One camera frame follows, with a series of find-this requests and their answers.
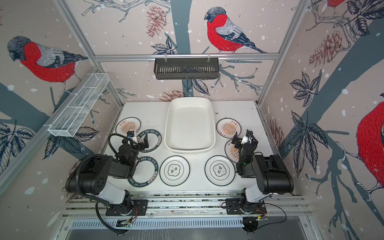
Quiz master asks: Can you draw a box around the orange sunburst plate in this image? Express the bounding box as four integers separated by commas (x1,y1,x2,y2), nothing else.
216,118,242,139
115,117,142,136
225,140,239,164

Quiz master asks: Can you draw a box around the white flower plate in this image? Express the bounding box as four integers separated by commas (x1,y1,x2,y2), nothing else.
205,156,236,187
160,156,191,187

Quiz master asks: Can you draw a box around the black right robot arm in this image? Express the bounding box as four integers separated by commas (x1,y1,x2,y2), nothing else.
231,130,294,209

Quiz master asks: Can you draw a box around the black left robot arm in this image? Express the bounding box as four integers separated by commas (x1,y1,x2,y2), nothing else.
65,131,149,210

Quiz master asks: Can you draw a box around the white plastic bin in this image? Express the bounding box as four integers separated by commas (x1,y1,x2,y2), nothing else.
164,97,216,154

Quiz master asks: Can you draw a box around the green rim plate upper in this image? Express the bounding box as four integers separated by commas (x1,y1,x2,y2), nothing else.
137,129,162,153

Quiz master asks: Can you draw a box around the green rim plate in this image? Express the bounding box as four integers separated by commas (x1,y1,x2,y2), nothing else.
137,129,162,153
128,157,159,188

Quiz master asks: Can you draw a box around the green rim plate lower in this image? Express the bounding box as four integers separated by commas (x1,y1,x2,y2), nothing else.
128,157,159,188

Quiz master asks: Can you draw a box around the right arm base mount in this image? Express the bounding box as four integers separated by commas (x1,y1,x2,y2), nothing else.
225,198,267,215

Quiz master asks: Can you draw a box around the white mesh wall shelf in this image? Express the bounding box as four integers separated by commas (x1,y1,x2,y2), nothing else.
48,73,110,137

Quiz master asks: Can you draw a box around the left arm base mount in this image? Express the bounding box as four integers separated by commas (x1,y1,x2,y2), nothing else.
106,200,148,217

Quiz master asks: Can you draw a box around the black hanging wire basket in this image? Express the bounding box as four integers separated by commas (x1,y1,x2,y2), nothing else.
154,58,219,80

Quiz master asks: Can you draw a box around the black cable right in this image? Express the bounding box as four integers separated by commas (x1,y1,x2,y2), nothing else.
254,202,288,226

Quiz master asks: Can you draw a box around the horizontal aluminium frame bar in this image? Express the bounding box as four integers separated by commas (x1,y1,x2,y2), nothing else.
94,53,280,63

